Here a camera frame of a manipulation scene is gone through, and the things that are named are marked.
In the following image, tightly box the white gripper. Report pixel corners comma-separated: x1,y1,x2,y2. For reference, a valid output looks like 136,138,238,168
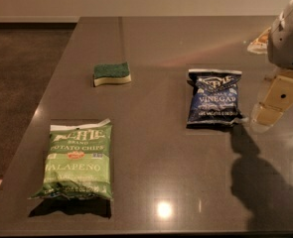
247,0,293,127

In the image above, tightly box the blue vinegar chip bag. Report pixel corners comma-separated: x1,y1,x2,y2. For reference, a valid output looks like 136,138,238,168
187,68,247,128

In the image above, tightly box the green jalapeno chip bag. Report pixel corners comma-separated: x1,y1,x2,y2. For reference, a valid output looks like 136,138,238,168
32,119,113,200

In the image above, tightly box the green yellow sponge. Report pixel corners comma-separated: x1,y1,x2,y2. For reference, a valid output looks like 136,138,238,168
93,62,131,86

